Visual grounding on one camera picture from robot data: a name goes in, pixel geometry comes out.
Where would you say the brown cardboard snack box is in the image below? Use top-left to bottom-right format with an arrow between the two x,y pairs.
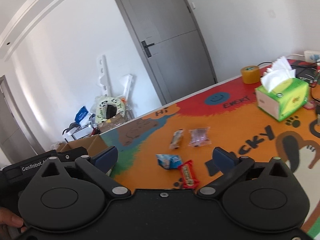
56,134 -> 113,176

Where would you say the clear brown bar snack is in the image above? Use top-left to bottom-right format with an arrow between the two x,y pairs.
169,129 -> 184,150

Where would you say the black metal shoe rack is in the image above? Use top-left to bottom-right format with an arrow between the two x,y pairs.
62,124 -> 93,142

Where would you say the green tissue box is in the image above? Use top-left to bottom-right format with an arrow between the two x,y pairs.
255,56 -> 309,121

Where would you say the yellow packing tape roll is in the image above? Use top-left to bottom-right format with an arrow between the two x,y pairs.
240,66 -> 261,85

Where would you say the SF cardboard box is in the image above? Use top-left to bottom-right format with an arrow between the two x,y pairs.
98,114 -> 127,133

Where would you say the pink snack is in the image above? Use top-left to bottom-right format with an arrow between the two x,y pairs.
189,127 -> 211,147

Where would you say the grey room door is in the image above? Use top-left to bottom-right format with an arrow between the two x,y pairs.
115,0 -> 217,105

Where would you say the colourful cartoon table mat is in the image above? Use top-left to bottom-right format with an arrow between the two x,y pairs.
101,77 -> 319,239

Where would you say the red candy bar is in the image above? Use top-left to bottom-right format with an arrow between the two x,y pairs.
178,160 -> 200,190

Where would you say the blue white plastic bag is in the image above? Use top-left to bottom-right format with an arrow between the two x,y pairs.
74,106 -> 88,124

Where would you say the blue snack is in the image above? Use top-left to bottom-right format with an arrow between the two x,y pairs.
156,154 -> 183,170

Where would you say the white power strip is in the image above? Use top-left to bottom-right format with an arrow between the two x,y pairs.
304,50 -> 320,63

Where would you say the panda print toilet seat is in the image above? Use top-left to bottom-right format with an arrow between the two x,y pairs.
95,97 -> 126,124

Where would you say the person's left hand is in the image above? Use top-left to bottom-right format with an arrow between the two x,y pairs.
1,207 -> 27,239

